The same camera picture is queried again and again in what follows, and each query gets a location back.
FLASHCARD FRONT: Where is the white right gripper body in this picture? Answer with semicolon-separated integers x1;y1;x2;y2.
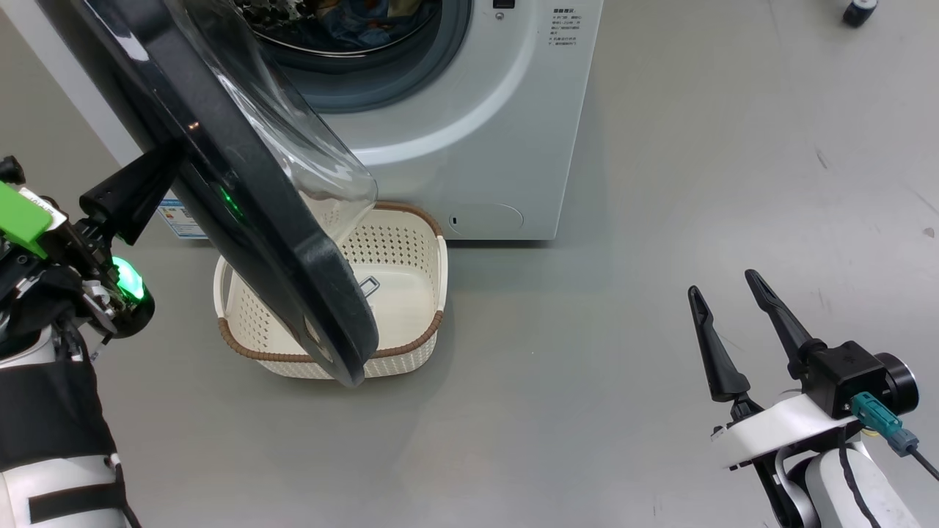
710;395;863;471

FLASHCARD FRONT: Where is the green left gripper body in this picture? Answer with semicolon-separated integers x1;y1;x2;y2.
0;180;120;285

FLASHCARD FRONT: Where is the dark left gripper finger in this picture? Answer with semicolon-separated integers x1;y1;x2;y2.
78;141;185;247

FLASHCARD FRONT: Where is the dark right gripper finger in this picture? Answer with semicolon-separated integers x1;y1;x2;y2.
745;268;815;379
687;285;752;403

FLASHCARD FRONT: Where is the black round object edge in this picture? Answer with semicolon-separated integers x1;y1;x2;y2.
35;0;381;389

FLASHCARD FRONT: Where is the blue cartoon print garment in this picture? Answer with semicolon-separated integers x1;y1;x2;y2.
315;0;401;51
381;0;444;34

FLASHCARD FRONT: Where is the stainless steel washing machine drum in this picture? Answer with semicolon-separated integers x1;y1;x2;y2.
235;0;445;59

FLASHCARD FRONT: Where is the blue energy label sticker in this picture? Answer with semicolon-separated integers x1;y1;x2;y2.
156;198;208;240

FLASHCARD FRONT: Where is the round drain filter cover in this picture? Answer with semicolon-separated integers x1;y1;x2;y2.
447;203;525;238

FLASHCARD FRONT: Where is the white perforated basket brown rim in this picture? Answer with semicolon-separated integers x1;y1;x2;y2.
213;201;449;381

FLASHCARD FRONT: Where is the grey caster leg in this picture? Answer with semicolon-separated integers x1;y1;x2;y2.
842;0;880;29

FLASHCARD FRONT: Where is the small printed text label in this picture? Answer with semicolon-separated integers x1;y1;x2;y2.
549;7;581;49

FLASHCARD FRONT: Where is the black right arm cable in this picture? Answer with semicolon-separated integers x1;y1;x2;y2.
836;444;878;528

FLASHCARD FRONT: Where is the teal right camera connector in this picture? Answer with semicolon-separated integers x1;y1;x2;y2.
851;391;920;456

